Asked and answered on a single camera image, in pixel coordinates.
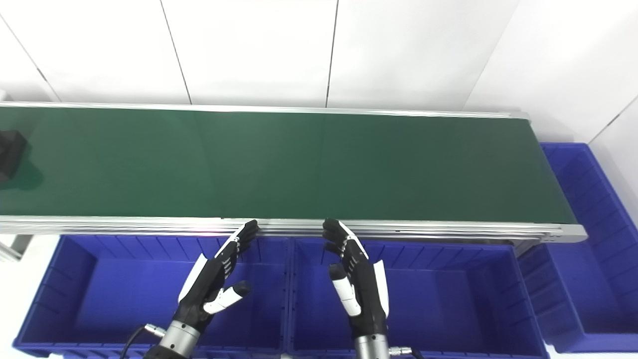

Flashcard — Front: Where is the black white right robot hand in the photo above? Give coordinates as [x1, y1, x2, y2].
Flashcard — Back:
[322, 218, 390, 341]

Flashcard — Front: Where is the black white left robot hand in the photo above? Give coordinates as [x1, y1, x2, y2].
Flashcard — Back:
[174, 219, 260, 331]

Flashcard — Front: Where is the black cylinder-on-block part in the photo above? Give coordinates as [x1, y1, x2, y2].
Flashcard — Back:
[0, 131, 28, 183]

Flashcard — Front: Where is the green conveyor belt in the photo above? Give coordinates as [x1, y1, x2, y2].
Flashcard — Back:
[0, 101, 589, 246]
[0, 107, 579, 225]

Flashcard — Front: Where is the blue plastic bin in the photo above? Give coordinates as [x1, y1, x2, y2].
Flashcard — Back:
[12, 234, 292, 359]
[518, 143, 638, 354]
[287, 237, 549, 359]

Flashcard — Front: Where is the aluminium conveyor leg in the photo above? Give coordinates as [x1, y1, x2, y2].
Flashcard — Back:
[0, 234, 33, 263]

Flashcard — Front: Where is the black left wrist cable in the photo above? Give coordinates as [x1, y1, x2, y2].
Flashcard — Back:
[120, 324, 166, 359]

